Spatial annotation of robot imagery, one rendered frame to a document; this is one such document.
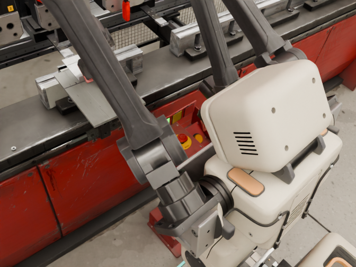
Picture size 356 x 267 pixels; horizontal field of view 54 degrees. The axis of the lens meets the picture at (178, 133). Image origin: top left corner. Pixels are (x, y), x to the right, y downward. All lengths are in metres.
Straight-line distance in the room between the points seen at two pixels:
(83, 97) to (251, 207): 0.66
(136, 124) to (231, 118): 0.16
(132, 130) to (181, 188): 0.14
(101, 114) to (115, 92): 0.50
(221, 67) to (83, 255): 1.24
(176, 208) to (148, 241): 1.30
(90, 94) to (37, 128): 0.22
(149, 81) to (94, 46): 0.83
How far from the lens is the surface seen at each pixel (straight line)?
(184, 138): 1.25
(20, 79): 2.78
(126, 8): 1.12
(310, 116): 0.67
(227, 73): 1.06
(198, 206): 0.63
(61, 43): 1.17
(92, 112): 1.06
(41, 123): 1.23
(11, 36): 1.05
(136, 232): 1.94
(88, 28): 0.53
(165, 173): 0.62
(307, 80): 0.67
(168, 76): 1.38
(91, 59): 0.54
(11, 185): 1.28
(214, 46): 1.04
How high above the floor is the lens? 1.77
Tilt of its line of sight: 49 degrees down
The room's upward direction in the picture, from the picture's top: 9 degrees clockwise
